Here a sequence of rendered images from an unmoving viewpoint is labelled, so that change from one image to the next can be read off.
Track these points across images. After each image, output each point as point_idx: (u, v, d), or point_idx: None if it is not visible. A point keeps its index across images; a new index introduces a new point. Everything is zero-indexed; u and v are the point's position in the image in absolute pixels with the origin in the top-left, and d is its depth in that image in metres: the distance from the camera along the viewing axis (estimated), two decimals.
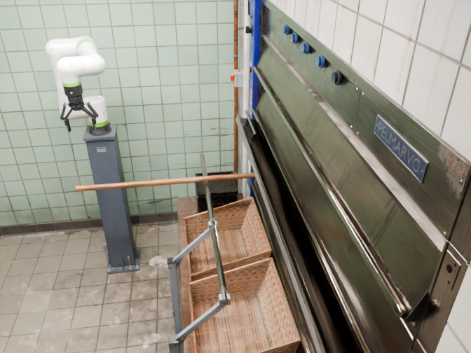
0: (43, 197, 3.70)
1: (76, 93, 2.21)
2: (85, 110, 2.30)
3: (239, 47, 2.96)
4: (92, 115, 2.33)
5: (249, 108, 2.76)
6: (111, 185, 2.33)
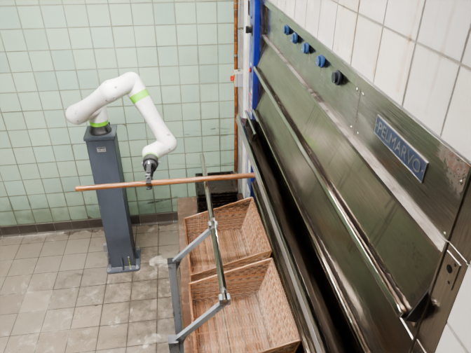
0: (43, 197, 3.70)
1: (143, 160, 2.54)
2: None
3: (239, 47, 2.96)
4: (147, 172, 2.40)
5: (249, 108, 2.76)
6: (111, 185, 2.33)
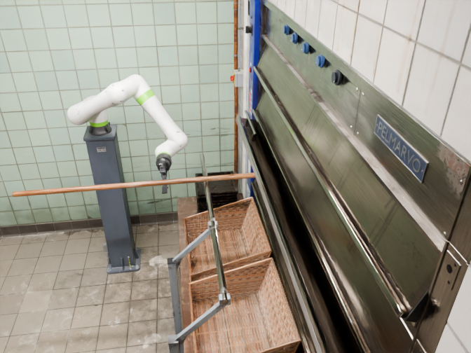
0: (43, 197, 3.70)
1: (156, 160, 2.55)
2: None
3: (239, 47, 2.96)
4: None
5: (249, 108, 2.76)
6: (49, 191, 2.29)
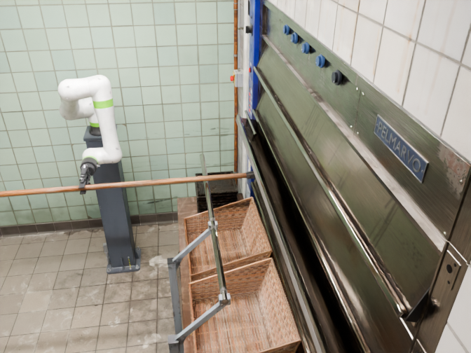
0: (43, 197, 3.70)
1: (80, 164, 2.49)
2: None
3: (239, 47, 2.96)
4: (82, 177, 2.36)
5: (249, 108, 2.76)
6: None
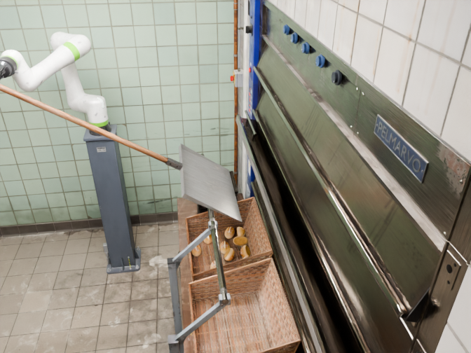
0: (43, 197, 3.70)
1: None
2: None
3: (239, 47, 2.96)
4: None
5: (249, 108, 2.76)
6: None
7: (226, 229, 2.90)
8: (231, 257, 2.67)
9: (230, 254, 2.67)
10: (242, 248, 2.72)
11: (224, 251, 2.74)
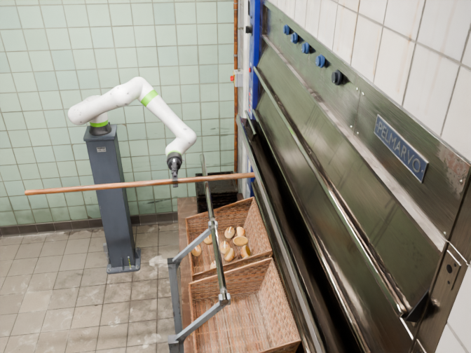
0: (43, 197, 3.70)
1: (167, 158, 2.56)
2: (172, 168, 2.45)
3: (239, 47, 2.96)
4: (173, 170, 2.42)
5: (249, 108, 2.76)
6: (62, 190, 2.29)
7: (226, 229, 2.90)
8: (231, 257, 2.67)
9: (230, 254, 2.67)
10: (242, 248, 2.72)
11: (224, 251, 2.74)
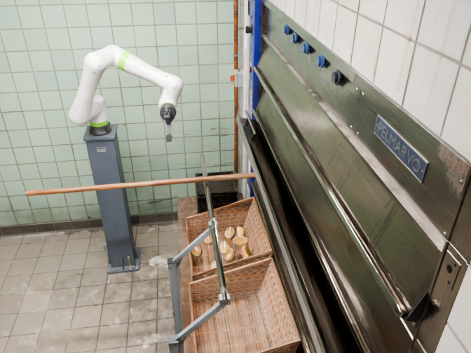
0: (43, 197, 3.70)
1: (160, 109, 2.45)
2: None
3: (239, 47, 2.96)
4: None
5: (249, 108, 2.76)
6: (62, 190, 2.30)
7: (226, 229, 2.90)
8: (231, 257, 2.67)
9: (230, 254, 2.67)
10: (242, 248, 2.72)
11: (224, 251, 2.74)
